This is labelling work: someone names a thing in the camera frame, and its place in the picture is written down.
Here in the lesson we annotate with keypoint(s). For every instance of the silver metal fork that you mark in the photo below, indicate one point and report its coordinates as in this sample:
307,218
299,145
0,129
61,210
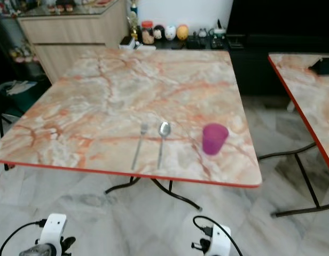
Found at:
138,148

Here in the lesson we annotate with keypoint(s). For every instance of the black low cabinet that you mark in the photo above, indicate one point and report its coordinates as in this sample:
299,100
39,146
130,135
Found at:
276,32

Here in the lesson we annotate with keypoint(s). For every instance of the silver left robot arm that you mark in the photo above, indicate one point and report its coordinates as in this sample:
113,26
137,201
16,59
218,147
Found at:
41,251

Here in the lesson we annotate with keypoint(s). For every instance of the white round figurine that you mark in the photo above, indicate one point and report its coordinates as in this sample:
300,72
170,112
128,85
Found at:
170,32

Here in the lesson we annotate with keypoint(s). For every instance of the jar with red lid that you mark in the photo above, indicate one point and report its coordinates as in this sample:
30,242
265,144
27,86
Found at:
147,34

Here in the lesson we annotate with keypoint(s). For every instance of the small white green figurine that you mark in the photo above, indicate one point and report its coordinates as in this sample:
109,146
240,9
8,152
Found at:
218,31

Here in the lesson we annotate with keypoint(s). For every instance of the dark brown round figurine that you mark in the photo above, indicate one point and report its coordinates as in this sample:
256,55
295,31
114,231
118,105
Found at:
159,33

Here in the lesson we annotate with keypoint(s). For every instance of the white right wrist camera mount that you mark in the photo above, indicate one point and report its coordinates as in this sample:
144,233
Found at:
219,242

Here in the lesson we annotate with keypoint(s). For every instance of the light wooden cabinet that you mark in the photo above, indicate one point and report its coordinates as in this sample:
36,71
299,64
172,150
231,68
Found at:
79,42

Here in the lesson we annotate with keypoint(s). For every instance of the gold trophy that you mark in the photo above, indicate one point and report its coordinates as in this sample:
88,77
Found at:
133,21

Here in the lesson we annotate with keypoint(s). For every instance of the purple plastic cup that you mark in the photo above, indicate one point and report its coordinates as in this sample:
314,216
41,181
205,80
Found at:
214,140

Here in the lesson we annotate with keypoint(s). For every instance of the yellow round figurine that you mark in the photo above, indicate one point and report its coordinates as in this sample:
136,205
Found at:
182,32

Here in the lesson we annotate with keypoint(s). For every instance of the small black box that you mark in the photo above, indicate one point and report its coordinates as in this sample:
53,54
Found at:
324,65

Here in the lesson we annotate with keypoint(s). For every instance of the silver metal spoon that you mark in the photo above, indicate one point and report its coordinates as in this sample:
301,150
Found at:
164,129

